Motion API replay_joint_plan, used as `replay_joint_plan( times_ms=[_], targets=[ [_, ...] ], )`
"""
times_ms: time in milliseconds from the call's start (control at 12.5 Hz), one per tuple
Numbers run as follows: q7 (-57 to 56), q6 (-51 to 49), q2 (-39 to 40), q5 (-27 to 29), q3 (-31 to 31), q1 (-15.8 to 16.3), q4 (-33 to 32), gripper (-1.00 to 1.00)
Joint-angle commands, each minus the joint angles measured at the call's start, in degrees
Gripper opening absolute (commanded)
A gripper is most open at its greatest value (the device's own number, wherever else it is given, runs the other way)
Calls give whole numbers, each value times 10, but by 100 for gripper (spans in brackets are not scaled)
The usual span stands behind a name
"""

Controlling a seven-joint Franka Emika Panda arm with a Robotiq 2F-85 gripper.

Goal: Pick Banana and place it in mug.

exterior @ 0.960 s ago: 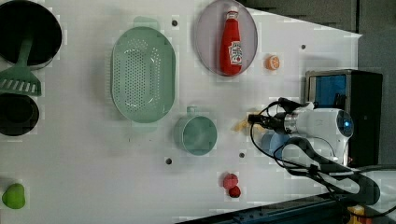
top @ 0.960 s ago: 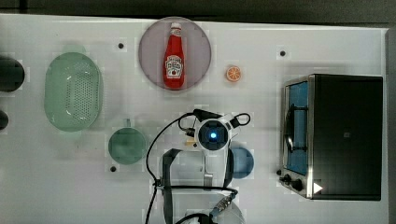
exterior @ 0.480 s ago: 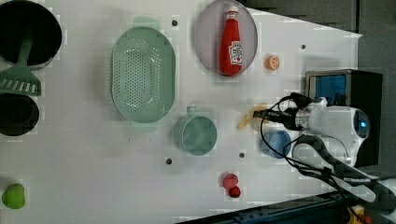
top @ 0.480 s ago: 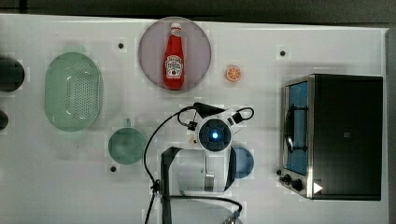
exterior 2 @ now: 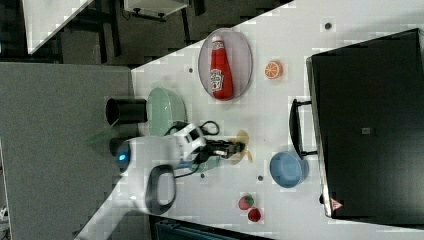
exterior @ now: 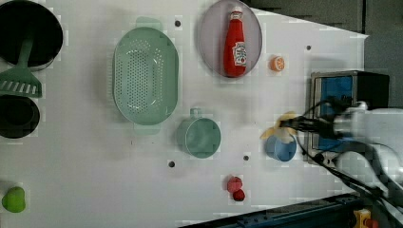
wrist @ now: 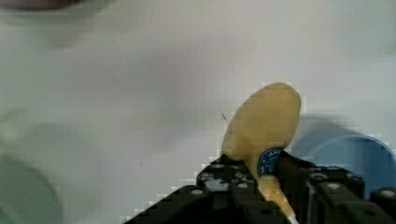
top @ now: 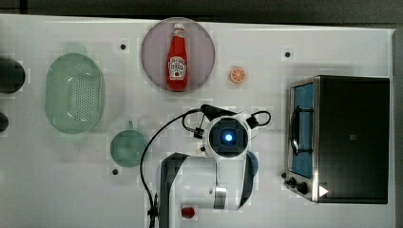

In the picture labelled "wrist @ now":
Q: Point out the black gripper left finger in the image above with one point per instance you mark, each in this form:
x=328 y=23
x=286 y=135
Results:
x=225 y=192

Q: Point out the grey oval plate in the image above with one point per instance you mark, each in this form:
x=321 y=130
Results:
x=37 y=4

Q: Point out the green mug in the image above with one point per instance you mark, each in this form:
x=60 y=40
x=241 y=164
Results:
x=27 y=197

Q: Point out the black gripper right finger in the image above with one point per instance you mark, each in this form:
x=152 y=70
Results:
x=330 y=195

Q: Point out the blue bowl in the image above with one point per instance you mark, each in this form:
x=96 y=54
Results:
x=355 y=152

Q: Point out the peeled toy banana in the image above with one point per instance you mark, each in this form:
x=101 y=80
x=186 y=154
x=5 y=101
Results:
x=267 y=119

